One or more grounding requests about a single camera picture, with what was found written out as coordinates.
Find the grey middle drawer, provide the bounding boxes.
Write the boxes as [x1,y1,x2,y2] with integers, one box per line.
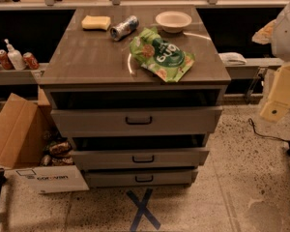
[72,148,209,171]

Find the red soda can right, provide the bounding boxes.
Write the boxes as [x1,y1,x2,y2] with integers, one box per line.
[23,52,40,70]

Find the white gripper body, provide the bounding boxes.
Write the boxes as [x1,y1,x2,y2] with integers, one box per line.
[268,63,290,109]

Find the white paper bowl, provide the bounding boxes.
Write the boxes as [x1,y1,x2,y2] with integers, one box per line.
[156,11,192,33]

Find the yellow sponge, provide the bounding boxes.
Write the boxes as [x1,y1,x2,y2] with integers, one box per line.
[81,15,111,31]

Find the brown cardboard box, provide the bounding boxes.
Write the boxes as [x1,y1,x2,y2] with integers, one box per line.
[0,93,89,194]

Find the red soda can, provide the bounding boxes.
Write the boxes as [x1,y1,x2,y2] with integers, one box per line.
[0,49,13,70]
[23,52,40,70]

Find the green chip bag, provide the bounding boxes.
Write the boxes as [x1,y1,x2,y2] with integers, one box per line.
[130,27,195,82]

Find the grey drawer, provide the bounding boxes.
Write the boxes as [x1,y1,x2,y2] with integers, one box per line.
[51,106,222,137]
[72,148,209,171]
[84,168,198,188]

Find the red soda can left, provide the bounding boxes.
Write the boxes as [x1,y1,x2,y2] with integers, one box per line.
[0,49,13,70]

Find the snack bags in box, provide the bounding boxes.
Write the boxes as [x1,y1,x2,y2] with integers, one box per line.
[40,130,73,166]

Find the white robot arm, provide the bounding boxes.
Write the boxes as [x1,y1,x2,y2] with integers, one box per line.
[252,2,290,122]

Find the grey drawer cabinet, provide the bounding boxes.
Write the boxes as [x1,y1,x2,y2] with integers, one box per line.
[39,5,230,175]

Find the blue tape cross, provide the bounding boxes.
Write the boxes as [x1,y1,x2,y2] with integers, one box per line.
[127,188,160,232]

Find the grey top drawer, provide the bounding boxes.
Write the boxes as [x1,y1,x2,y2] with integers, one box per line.
[51,106,222,137]

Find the white pump bottle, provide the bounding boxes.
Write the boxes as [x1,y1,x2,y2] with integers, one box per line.
[4,39,26,71]

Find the grey bottom drawer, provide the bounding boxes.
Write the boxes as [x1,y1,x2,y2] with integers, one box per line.
[84,168,198,188]

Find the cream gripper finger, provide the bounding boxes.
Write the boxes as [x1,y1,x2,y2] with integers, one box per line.
[260,99,290,123]
[252,20,276,44]

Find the folded white cloth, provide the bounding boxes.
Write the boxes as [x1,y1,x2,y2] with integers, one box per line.
[218,52,247,66]

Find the silver blue soda can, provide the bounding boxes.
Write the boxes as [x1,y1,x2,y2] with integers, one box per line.
[110,15,139,41]

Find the black floor cable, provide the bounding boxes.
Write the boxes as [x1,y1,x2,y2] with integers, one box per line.
[247,117,290,143]

